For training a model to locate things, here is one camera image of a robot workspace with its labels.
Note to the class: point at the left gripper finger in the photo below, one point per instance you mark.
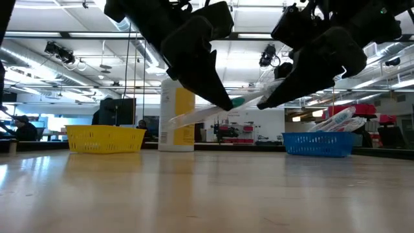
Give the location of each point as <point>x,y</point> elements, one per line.
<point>207,84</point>

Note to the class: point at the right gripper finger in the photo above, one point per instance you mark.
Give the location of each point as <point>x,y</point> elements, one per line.
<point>283,70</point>
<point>300,84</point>

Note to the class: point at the green white toothbrush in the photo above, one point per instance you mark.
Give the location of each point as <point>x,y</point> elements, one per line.
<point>207,113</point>

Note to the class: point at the blue-bristle toothbrush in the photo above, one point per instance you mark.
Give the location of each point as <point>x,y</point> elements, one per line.
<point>339,118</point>

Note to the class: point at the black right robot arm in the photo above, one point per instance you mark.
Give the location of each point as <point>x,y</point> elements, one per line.
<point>362,16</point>

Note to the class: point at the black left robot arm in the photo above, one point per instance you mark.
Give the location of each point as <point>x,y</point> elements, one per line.
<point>145,16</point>

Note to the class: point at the white canister yellow label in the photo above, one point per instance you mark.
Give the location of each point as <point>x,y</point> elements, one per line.
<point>176,123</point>

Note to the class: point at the blue plastic basket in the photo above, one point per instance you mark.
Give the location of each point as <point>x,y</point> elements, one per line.
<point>317,144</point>

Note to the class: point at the person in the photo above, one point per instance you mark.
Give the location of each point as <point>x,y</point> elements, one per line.
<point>24,131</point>
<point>142,124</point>

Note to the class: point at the red bin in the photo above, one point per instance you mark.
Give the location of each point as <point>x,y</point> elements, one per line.
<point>388,119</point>

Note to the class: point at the black monitor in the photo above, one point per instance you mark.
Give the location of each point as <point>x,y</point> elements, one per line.
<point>116,111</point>

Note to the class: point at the black office chair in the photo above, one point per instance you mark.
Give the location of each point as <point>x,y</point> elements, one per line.
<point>391,137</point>

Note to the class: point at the yellow plastic basket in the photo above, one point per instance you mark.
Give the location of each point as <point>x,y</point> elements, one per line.
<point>103,139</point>

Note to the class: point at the black ceiling camera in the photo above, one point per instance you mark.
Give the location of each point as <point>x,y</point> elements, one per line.
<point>268,55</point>
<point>61,53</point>

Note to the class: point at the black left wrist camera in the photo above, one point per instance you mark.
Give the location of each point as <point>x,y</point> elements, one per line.
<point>213,19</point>

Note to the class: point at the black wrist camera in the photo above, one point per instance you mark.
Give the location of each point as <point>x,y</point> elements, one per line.
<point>297,22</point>
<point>213,19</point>

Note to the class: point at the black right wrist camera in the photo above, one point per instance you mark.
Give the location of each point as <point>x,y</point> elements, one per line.
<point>297,22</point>

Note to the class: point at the black frame strut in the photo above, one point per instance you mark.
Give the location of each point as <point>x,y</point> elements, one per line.
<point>6,13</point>

